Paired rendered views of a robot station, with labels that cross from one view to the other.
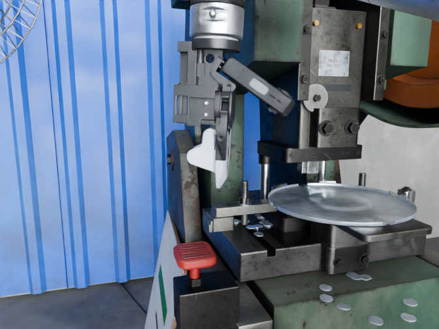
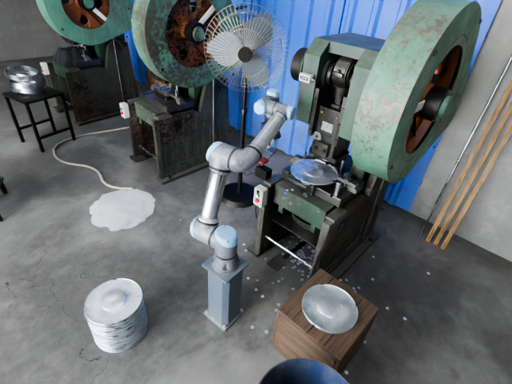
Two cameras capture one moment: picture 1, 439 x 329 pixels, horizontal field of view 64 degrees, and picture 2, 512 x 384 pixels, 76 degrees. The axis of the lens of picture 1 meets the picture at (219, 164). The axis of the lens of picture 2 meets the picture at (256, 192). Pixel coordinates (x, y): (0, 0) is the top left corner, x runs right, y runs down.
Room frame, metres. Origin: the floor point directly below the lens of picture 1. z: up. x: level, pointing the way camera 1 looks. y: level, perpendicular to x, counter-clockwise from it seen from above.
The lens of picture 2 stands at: (-0.52, -1.49, 1.80)
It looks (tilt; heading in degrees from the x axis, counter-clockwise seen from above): 35 degrees down; 57
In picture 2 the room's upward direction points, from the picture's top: 5 degrees clockwise
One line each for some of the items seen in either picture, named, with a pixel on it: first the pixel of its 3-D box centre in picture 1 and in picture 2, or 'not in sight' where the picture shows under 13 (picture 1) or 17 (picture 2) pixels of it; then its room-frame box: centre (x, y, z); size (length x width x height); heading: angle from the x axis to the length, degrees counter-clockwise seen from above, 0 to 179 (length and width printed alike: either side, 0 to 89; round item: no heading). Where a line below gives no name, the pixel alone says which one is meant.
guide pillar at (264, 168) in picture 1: (264, 175); not in sight; (0.86, -0.12, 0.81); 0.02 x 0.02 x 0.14
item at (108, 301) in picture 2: not in sight; (113, 300); (-0.54, -0.22, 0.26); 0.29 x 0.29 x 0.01
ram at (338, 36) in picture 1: (321, 78); (330, 129); (0.79, -0.22, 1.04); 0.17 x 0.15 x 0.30; 17
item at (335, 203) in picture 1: (337, 200); (314, 171); (0.71, -0.25, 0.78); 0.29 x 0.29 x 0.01
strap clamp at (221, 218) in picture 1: (240, 203); (303, 158); (0.78, -0.05, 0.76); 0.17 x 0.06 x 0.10; 107
